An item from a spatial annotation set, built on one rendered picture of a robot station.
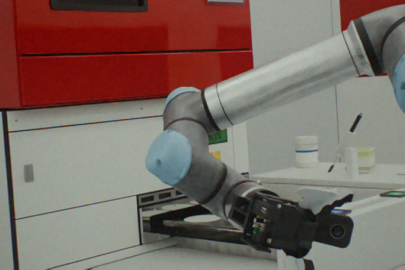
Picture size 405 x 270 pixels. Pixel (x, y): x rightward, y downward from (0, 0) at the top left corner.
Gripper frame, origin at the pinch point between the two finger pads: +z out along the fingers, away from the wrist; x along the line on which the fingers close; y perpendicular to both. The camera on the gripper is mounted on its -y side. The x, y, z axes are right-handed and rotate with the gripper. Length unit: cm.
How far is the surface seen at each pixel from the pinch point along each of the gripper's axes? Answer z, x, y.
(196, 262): -90, -25, -22
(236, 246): -91, -19, -32
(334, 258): -50, -10, -33
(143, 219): -107, -20, -12
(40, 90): -94, 6, 24
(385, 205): -60, 2, -49
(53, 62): -96, 13, 22
